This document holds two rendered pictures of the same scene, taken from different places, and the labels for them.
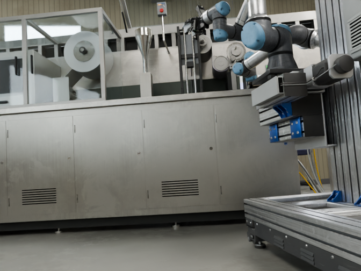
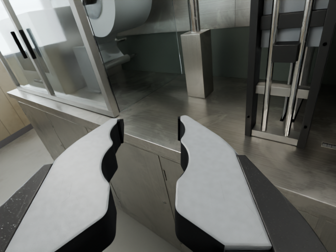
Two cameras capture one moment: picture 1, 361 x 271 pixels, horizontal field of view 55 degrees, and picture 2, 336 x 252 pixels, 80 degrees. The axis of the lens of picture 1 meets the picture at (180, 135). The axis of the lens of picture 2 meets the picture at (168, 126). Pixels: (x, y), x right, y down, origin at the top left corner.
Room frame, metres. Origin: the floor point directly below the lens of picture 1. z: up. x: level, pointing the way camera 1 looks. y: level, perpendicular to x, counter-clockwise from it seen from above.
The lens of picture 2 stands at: (1.93, -0.15, 1.30)
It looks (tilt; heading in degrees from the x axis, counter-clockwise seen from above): 32 degrees down; 38
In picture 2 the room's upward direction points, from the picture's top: 11 degrees counter-clockwise
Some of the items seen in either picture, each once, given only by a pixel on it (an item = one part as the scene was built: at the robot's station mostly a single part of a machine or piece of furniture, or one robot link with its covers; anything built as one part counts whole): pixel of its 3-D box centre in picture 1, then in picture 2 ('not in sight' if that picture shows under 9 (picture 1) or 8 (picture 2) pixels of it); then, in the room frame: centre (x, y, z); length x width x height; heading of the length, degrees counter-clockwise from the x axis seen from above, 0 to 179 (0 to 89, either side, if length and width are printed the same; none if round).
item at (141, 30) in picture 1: (143, 34); not in sight; (2.73, 0.25, 1.50); 0.14 x 0.14 x 0.06
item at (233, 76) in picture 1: (233, 76); not in sight; (2.53, -0.42, 1.05); 0.06 x 0.05 x 0.31; 175
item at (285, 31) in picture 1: (278, 40); not in sight; (1.62, -0.50, 0.98); 0.13 x 0.12 x 0.14; 125
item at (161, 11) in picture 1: (161, 8); not in sight; (2.64, 0.08, 1.66); 0.07 x 0.07 x 0.10; 86
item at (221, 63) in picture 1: (220, 67); not in sight; (2.70, -0.35, 1.18); 0.26 x 0.12 x 0.12; 175
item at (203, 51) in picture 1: (202, 49); not in sight; (2.72, -0.22, 1.34); 0.25 x 0.14 x 0.14; 175
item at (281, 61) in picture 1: (281, 64); not in sight; (1.62, -0.50, 0.87); 0.15 x 0.15 x 0.10
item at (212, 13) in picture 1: (218, 11); not in sight; (1.76, -0.24, 1.21); 0.11 x 0.08 x 0.09; 35
